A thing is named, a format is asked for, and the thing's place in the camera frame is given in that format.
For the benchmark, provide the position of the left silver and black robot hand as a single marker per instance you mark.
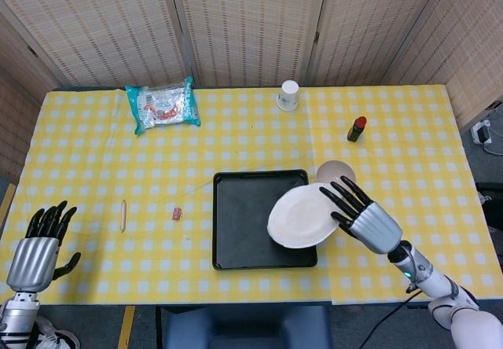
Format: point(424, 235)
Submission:
point(33, 262)

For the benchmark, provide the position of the right silver and black robot hand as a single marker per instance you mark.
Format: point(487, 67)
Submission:
point(373, 223)

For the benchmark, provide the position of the beige bowl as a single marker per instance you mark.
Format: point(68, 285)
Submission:
point(334, 172)

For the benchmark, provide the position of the white paper plate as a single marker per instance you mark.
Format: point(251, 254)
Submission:
point(298, 219)

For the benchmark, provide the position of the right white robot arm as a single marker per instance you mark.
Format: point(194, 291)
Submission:
point(452, 298)

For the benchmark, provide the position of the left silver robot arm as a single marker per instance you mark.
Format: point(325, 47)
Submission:
point(17, 317)

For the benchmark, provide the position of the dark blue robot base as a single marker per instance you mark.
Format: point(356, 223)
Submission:
point(247, 329)

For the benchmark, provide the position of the black plastic tray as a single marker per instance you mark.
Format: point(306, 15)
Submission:
point(239, 223)

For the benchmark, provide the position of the dark bottle with red cap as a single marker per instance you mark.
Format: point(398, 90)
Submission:
point(355, 131)

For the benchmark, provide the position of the wooden stick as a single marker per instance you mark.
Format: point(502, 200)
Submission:
point(123, 215)

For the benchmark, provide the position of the black equipment case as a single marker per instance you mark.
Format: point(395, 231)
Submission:
point(491, 197)

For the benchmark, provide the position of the yellow checked tablecloth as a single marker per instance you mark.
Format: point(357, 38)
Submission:
point(118, 160)

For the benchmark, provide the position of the white power strip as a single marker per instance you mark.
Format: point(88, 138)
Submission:
point(482, 133)

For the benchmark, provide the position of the white paper cup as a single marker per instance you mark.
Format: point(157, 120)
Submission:
point(288, 97)

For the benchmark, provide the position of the pink binder clip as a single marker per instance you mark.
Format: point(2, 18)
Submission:
point(177, 213)

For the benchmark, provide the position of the teal and silver snack packet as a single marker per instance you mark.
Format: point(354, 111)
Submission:
point(165, 107)

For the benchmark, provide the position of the woven folding screen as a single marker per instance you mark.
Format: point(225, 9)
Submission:
point(251, 23)

